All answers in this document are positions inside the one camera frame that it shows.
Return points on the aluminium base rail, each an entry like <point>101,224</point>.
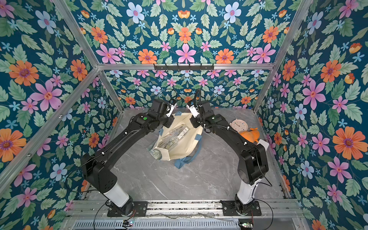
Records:
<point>269,208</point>

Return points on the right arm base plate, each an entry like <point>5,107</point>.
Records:
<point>237,208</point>

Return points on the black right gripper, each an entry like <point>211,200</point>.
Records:
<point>195,121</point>

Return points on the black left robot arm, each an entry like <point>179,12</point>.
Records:
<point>96,169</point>

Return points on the orange plush toy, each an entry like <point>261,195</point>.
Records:
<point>252,135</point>

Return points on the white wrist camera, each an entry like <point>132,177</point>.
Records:
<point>193,109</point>
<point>170,108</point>

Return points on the clear compass set case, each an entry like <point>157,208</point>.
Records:
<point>174,135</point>

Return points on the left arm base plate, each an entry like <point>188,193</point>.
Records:
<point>130,209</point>

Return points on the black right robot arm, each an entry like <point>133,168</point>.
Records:
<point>252,165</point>

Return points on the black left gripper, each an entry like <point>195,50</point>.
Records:
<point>170,119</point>

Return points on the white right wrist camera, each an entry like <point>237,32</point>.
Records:
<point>193,109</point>

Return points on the pink round alarm clock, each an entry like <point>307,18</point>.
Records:
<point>239,125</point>

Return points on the white slotted cable duct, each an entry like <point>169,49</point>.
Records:
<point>157,224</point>

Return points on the cream canvas tote bag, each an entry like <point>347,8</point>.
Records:
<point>185,150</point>

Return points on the black hook rail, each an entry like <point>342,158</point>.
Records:
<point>183,67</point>

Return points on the white rectangular box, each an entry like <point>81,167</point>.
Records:
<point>264,144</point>

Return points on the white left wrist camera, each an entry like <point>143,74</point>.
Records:
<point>170,108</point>

